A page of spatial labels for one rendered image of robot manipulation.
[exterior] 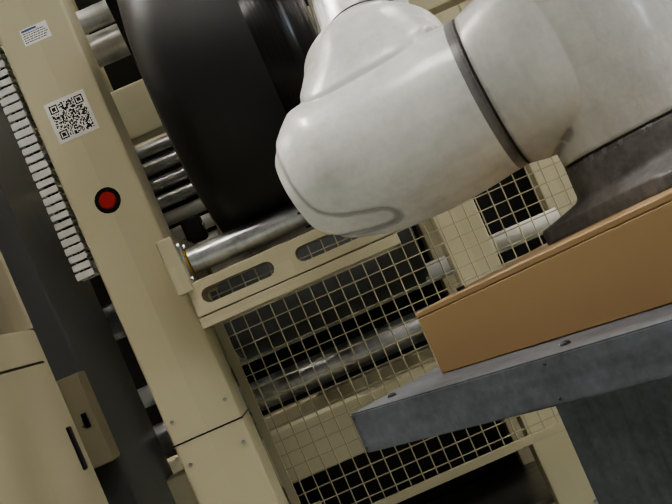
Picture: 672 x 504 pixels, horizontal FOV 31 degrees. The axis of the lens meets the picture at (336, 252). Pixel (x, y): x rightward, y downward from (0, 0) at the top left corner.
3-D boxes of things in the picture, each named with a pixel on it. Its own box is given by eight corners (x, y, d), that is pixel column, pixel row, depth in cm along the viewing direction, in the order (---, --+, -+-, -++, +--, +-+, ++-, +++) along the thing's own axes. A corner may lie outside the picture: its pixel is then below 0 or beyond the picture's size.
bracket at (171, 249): (178, 297, 200) (154, 242, 201) (206, 294, 240) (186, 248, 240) (196, 288, 200) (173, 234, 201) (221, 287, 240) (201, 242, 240)
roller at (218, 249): (191, 276, 209) (188, 276, 204) (181, 252, 209) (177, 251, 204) (378, 195, 209) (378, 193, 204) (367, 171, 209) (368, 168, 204)
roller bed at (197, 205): (146, 295, 251) (89, 163, 252) (158, 294, 266) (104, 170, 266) (234, 257, 251) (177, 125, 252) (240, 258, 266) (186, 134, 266)
